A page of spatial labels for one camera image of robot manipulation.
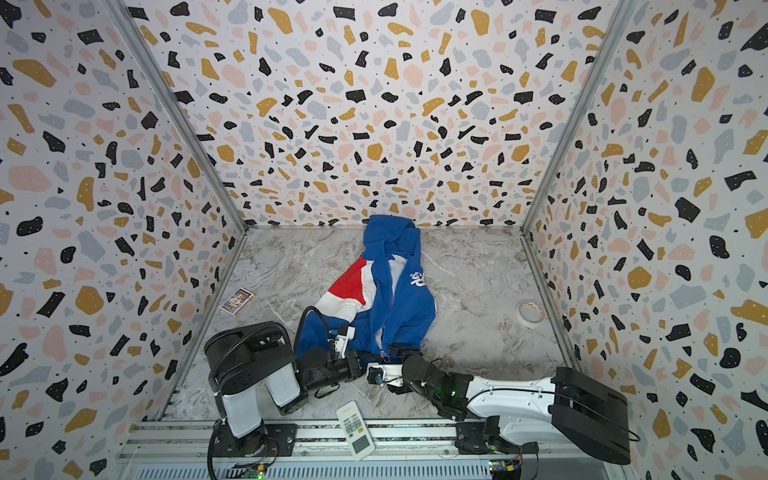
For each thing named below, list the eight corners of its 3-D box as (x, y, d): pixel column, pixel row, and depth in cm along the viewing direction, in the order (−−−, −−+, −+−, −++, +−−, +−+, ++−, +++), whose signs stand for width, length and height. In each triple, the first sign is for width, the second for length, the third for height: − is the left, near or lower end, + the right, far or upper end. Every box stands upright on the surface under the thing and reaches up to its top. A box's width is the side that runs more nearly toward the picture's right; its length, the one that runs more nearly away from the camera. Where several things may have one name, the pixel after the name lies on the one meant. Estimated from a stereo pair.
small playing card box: (222, 309, 100) (219, 305, 98) (242, 290, 105) (239, 286, 103) (236, 317, 98) (233, 313, 96) (255, 297, 103) (253, 293, 101)
